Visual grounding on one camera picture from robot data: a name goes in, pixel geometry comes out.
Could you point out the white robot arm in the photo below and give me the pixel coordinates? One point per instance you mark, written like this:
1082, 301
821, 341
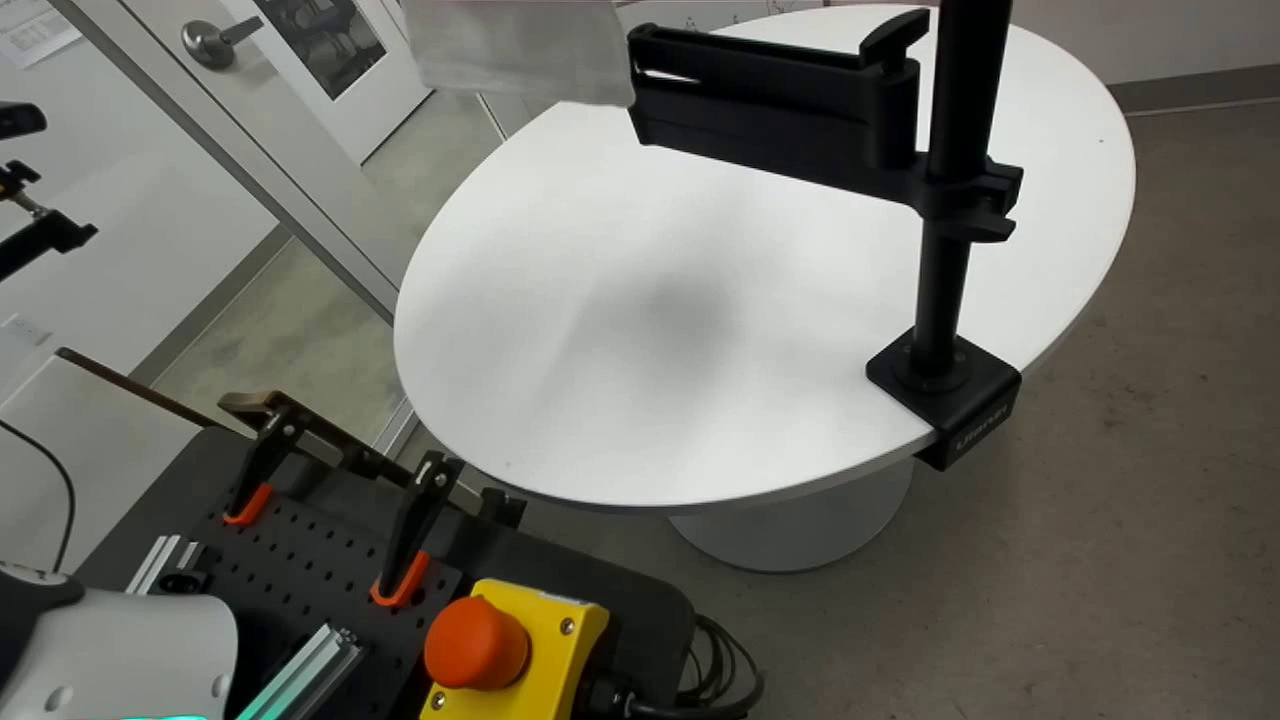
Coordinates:
123, 662

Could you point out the yellow emergency stop red button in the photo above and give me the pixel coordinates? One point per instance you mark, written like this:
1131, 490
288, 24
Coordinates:
512, 654

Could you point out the black pole with table clamp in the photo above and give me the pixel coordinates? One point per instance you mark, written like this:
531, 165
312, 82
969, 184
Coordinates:
949, 240

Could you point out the black perforated mounting board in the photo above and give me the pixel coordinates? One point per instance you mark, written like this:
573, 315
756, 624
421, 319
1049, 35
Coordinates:
322, 566

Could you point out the white door with window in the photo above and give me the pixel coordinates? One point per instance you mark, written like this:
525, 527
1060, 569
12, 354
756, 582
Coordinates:
333, 126

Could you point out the long aluminium extrusion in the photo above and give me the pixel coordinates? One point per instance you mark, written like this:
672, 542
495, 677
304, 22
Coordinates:
304, 672

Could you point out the wooden stick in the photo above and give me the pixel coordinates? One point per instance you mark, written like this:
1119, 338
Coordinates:
133, 385

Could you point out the short aluminium extrusion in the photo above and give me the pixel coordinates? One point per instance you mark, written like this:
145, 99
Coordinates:
160, 563

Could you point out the white table pedestal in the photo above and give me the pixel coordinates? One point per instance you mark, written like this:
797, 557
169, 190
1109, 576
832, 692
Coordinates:
787, 532

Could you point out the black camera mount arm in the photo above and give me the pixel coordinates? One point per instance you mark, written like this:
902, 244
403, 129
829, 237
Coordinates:
43, 240

